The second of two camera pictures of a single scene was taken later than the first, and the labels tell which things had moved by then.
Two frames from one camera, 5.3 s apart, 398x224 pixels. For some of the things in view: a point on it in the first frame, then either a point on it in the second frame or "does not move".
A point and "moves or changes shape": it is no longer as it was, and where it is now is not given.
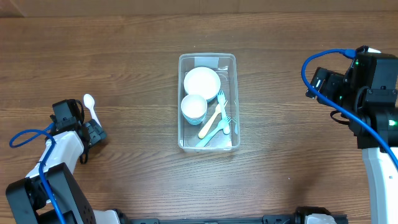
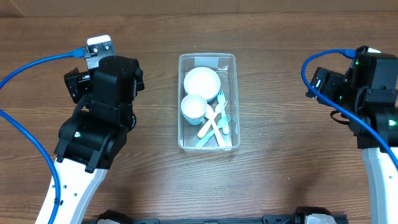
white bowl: x=203 y=81 does not move
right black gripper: x=332 y=79 does not move
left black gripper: x=94 y=129 to x=69 y=85
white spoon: x=89 y=102 moves or changes shape
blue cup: x=194 y=121 does not move
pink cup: x=193 y=107 does not move
